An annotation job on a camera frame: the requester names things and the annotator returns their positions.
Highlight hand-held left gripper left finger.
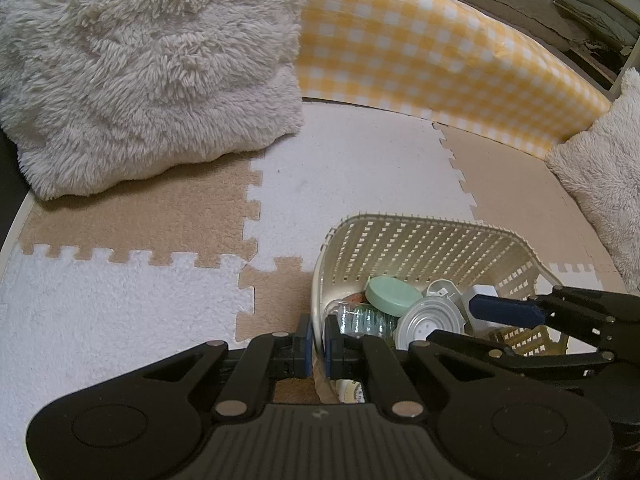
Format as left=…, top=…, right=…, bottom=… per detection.
left=117, top=314, right=316, bottom=421

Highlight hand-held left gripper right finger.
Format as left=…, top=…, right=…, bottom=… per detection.
left=324, top=315, right=521, bottom=421

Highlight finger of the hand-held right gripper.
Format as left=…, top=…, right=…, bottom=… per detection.
left=425, top=329, right=618, bottom=379
left=469, top=285, right=640, bottom=347

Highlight white charger cube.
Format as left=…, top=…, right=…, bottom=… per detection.
left=465, top=285, right=502, bottom=339

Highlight clear plastic box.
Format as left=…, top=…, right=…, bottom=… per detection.
left=335, top=302, right=401, bottom=339

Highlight grey plastic tray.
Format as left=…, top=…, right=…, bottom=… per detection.
left=424, top=280, right=464, bottom=307

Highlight mint green round lid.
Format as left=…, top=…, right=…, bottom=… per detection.
left=365, top=276, right=424, bottom=317

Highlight cream plastic basket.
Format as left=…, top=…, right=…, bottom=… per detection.
left=311, top=214, right=571, bottom=406

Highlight beige foam mat tile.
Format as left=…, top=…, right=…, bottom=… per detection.
left=20, top=157, right=264, bottom=269
left=235, top=256, right=321, bottom=404
left=432, top=122, right=629, bottom=292

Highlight white foam mat tile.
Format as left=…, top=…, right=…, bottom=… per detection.
left=0, top=247, right=256, bottom=461
left=242, top=100, right=481, bottom=281
left=535, top=262, right=607, bottom=292

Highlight fluffy white pillow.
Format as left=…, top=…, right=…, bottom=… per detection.
left=544, top=95, right=640, bottom=294
left=0, top=0, right=307, bottom=202

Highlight white cabinet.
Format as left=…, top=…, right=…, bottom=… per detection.
left=607, top=67, right=640, bottom=107

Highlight yellow checkered bolster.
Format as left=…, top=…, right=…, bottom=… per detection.
left=295, top=0, right=614, bottom=159

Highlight wooden blanket shelf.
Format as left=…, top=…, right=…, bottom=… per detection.
left=550, top=0, right=640, bottom=97

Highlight folded grey blankets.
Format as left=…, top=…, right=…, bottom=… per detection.
left=564, top=0, right=640, bottom=47

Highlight black side panel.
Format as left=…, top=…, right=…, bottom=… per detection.
left=0, top=130, right=34, bottom=241

